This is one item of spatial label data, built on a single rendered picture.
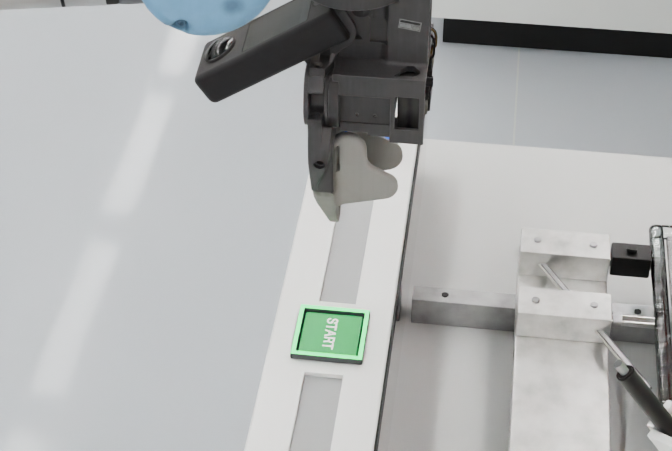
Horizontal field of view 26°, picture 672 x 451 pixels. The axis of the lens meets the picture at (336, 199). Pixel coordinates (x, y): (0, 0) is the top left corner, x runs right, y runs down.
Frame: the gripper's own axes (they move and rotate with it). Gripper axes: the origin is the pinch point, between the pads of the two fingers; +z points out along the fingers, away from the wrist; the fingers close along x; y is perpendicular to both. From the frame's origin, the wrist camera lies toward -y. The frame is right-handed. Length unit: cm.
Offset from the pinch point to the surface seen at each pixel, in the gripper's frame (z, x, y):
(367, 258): 13.5, 9.6, 2.2
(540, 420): 21.5, 0.7, 17.4
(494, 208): 27.5, 34.9, 12.5
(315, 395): 13.8, -6.1, 0.0
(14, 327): 109, 92, -68
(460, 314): 25.8, 16.9, 10.1
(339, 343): 13.0, -1.1, 1.2
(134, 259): 109, 113, -52
